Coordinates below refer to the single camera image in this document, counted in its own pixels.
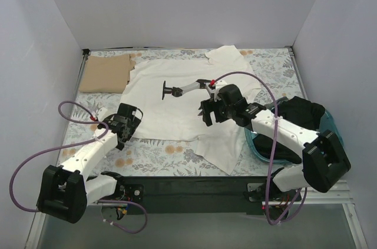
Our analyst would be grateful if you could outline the white printed t-shirt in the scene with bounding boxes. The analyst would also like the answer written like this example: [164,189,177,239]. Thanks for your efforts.
[120,45,261,174]

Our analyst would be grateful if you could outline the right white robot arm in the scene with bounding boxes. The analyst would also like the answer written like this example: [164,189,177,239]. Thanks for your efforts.
[200,81,351,201]

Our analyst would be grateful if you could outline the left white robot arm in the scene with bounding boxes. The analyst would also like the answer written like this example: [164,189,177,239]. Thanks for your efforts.
[37,104,141,223]

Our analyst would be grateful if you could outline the teal plastic basket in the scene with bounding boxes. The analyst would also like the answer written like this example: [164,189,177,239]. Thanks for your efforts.
[244,96,343,164]

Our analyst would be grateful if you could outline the folded tan t-shirt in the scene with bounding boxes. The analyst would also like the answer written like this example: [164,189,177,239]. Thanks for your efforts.
[78,54,135,94]

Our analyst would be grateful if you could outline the black t-shirt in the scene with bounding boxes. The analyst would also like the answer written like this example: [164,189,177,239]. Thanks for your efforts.
[251,108,318,159]

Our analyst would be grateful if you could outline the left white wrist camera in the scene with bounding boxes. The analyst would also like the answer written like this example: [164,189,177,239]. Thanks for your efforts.
[90,107,108,122]

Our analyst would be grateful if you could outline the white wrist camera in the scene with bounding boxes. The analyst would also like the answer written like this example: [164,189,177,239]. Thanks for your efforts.
[209,79,228,101]
[90,107,108,122]

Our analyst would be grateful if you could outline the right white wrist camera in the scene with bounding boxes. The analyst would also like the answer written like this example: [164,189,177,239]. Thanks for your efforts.
[209,79,228,101]

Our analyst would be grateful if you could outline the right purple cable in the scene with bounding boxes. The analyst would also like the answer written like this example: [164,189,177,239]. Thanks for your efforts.
[210,71,309,226]

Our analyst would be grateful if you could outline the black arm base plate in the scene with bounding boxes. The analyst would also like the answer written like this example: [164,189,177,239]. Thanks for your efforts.
[97,175,303,220]

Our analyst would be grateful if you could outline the aluminium frame rail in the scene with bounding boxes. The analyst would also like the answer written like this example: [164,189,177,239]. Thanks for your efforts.
[26,182,367,248]

